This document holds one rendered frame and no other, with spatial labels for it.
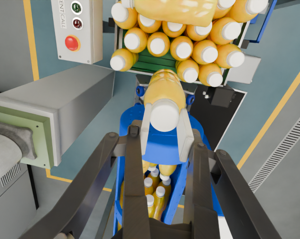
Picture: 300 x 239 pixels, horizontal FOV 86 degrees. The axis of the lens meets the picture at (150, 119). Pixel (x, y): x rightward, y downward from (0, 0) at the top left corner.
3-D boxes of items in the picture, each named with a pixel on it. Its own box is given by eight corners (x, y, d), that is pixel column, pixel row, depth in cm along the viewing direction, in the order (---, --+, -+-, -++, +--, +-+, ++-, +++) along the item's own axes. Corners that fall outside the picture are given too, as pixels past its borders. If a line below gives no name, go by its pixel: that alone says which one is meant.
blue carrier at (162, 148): (115, 220, 107) (107, 277, 82) (124, 99, 65) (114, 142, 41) (157, 221, 110) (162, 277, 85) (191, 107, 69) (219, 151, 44)
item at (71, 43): (67, 49, 46) (65, 49, 44) (66, 35, 44) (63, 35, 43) (79, 51, 45) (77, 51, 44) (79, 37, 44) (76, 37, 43)
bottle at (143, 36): (141, 24, 58) (131, 20, 42) (154, 39, 60) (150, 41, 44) (128, 39, 61) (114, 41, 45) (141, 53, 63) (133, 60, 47)
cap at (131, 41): (131, 30, 43) (130, 30, 42) (142, 41, 44) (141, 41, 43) (122, 41, 45) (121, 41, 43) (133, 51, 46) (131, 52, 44)
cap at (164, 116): (153, 97, 21) (152, 102, 20) (181, 103, 21) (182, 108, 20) (148, 123, 23) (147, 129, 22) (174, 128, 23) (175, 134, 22)
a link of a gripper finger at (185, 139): (186, 137, 15) (194, 139, 15) (181, 107, 21) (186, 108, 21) (179, 161, 16) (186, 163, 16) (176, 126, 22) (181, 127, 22)
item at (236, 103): (153, 179, 224) (152, 188, 211) (188, 74, 152) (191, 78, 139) (188, 188, 225) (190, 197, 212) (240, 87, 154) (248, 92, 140)
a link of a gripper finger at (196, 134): (194, 157, 14) (229, 163, 13) (188, 127, 18) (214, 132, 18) (190, 170, 14) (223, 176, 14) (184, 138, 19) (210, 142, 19)
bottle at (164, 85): (152, 65, 37) (143, 84, 21) (182, 71, 37) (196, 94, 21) (147, 94, 40) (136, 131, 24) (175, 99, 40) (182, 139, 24)
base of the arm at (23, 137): (1, 155, 78) (-10, 163, 73) (-11, 117, 67) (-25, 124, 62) (38, 164, 79) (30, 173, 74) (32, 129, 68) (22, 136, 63)
